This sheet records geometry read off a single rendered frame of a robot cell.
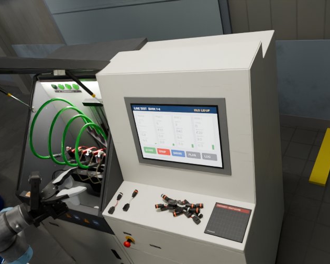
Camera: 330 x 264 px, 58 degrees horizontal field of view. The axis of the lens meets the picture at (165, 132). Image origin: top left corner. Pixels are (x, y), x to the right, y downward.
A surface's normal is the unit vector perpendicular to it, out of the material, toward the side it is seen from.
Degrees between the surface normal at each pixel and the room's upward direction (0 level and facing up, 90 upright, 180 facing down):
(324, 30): 90
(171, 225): 0
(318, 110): 90
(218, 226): 0
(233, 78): 76
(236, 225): 0
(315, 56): 90
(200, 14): 90
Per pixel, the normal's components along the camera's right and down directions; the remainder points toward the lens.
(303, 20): -0.53, 0.63
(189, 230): -0.27, -0.76
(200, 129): -0.46, 0.44
